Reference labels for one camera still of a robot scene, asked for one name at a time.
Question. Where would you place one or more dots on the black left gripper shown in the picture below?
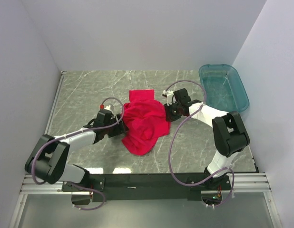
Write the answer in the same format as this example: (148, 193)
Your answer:
(120, 128)

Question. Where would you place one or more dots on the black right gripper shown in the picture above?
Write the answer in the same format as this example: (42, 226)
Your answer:
(169, 117)

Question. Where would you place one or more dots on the red t shirt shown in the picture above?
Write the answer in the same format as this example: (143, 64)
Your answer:
(145, 118)

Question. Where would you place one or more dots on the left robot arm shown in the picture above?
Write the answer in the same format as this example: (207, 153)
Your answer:
(48, 160)

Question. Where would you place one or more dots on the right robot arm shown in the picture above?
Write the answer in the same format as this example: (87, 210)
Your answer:
(230, 135)

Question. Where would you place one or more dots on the teal plastic bin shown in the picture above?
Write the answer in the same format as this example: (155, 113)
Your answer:
(224, 88)

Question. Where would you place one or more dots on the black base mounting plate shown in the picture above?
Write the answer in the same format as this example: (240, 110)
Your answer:
(155, 186)

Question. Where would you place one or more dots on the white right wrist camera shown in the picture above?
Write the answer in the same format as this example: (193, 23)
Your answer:
(169, 95)

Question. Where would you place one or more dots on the aluminium frame rail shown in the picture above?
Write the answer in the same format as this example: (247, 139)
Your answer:
(244, 182)

